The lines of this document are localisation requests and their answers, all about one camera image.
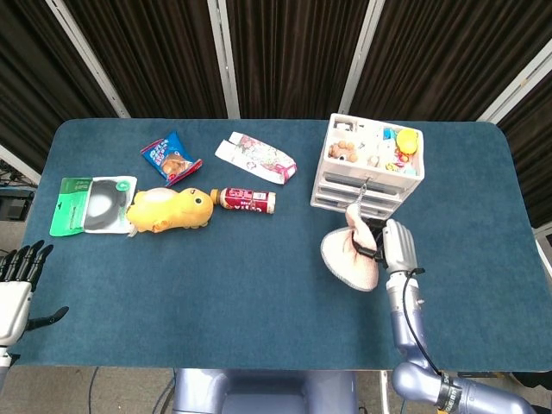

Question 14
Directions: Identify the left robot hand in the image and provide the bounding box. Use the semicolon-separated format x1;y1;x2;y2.
0;240;70;347

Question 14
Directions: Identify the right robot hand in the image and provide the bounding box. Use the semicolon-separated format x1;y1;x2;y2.
352;218;419;274

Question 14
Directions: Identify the white cloth with loop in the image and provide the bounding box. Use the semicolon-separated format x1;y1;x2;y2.
320;182;380;293

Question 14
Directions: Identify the white drawer organizer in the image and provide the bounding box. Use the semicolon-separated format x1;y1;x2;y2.
310;112;426;223

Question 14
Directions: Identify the yellow rubber duck toy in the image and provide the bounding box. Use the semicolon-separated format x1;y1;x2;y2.
395;128;420;155

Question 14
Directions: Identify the brown bear figurine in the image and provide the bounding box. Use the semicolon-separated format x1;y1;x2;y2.
328;140;360;164

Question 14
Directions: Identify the green white packaged bowl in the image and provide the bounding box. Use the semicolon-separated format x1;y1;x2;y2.
49;175;139;237

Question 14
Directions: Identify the red label drink bottle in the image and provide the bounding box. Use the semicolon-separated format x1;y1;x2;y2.
210;186;277;216

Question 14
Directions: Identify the white floral paper package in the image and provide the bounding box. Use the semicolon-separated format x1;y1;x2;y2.
214;131;298;185

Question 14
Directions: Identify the yellow plush duck toy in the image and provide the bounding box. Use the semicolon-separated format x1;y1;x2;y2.
125;186;215;235

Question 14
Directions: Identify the blue table mat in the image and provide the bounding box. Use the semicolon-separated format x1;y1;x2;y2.
11;118;552;373

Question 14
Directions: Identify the robot torso base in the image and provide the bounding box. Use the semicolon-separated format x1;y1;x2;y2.
172;368;360;414

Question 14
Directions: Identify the blue snack bag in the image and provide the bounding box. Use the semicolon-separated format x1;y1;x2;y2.
140;130;204;187

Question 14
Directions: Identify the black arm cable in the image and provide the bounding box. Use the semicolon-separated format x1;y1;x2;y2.
401;267;443;376

